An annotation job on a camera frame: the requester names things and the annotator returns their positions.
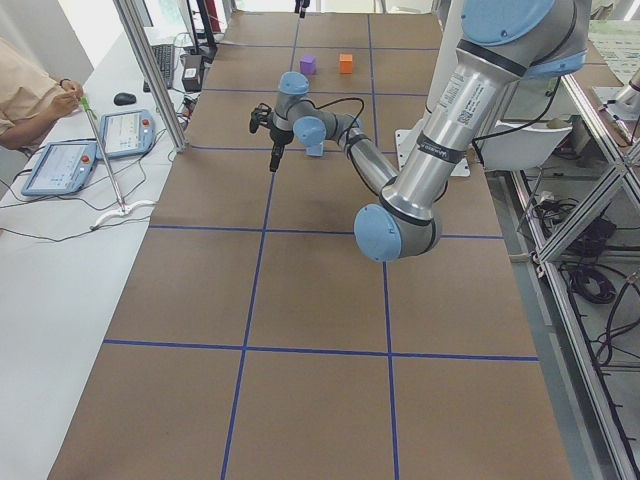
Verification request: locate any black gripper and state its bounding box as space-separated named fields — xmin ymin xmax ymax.
xmin=269 ymin=127 xmax=293 ymax=173

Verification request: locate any light blue foam block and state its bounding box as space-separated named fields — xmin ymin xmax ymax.
xmin=305 ymin=142 xmax=324 ymax=158

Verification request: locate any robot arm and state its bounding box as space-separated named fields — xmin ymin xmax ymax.
xmin=250 ymin=1 xmax=591 ymax=262

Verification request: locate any black keyboard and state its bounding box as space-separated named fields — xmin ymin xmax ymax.
xmin=151 ymin=44 xmax=175 ymax=89

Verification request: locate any purple foam block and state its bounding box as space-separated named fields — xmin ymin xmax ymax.
xmin=299 ymin=54 xmax=317 ymax=75

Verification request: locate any person hand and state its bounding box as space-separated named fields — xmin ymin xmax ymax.
xmin=44 ymin=81 xmax=84 ymax=120

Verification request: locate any orange foam block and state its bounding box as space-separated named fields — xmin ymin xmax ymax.
xmin=339 ymin=53 xmax=354 ymax=75

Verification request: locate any black computer mouse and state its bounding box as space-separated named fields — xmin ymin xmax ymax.
xmin=113 ymin=92 xmax=137 ymax=106

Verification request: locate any black box device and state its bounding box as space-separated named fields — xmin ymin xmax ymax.
xmin=181 ymin=55 xmax=204 ymax=92

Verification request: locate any near teach pendant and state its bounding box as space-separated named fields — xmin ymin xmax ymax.
xmin=21 ymin=141 xmax=97 ymax=197

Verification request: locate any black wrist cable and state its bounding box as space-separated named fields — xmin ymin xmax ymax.
xmin=313 ymin=97 xmax=365 ymax=139

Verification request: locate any teach pendant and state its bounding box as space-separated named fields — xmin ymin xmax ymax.
xmin=99 ymin=109 xmax=156 ymax=159
xmin=21 ymin=141 xmax=97 ymax=197

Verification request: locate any reacher grabber stick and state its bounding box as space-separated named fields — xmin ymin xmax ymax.
xmin=80 ymin=96 xmax=156 ymax=231

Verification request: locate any far teach pendant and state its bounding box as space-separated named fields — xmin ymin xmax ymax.
xmin=99 ymin=109 xmax=156 ymax=159

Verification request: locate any aluminium frame post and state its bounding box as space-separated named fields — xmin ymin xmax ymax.
xmin=113 ymin=0 xmax=187 ymax=153

